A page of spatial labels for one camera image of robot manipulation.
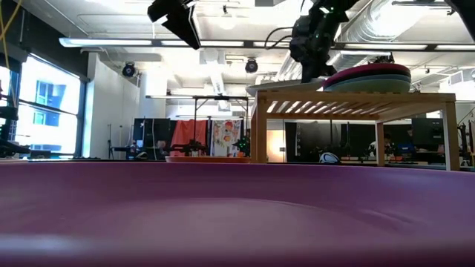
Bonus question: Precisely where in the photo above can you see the magenta plate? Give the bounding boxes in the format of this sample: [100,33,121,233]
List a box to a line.
[323,62,412,83]

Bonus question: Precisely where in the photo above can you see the floral hanging cloth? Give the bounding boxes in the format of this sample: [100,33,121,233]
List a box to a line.
[210,119,243,156]

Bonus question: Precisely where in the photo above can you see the large window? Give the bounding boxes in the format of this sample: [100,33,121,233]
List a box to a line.
[0,53,88,159]

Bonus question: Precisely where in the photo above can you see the white blue ball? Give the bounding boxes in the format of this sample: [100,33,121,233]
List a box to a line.
[318,151,341,165]

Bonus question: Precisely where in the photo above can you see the orange plate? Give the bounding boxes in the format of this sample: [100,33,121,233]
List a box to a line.
[165,155,252,165]

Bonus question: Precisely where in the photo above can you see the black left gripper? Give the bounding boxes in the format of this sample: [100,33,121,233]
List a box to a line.
[147,0,201,50]

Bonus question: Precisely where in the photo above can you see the purple plate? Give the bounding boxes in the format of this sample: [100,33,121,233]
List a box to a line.
[0,161,475,267]

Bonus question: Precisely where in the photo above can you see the silver ventilation duct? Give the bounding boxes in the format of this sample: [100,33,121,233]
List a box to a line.
[335,0,475,42]

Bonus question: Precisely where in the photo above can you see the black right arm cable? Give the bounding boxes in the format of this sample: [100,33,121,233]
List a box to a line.
[263,26,296,50]

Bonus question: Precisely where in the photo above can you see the orange hanging cloth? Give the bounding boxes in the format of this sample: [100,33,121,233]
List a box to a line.
[170,119,209,156]

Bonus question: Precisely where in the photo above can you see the yellow cable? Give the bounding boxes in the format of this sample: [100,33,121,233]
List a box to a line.
[0,0,24,75]

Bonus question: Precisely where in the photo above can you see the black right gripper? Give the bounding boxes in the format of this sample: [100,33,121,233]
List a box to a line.
[289,0,359,84]

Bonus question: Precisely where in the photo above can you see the long ceiling light strip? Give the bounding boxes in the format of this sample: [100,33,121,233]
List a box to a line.
[335,43,475,52]
[58,36,246,48]

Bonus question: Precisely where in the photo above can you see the wooden slatted shelf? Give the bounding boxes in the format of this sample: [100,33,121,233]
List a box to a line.
[250,90,462,172]

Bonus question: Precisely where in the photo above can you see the black metal stand frame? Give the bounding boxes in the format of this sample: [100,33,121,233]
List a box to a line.
[191,94,250,159]

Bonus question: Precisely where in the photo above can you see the black screen panel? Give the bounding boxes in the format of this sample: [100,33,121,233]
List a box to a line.
[132,117,172,149]

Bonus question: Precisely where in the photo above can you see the person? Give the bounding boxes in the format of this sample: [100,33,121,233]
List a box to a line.
[369,133,396,159]

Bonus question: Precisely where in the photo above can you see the light blue plate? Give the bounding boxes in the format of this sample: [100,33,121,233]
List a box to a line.
[331,78,413,93]

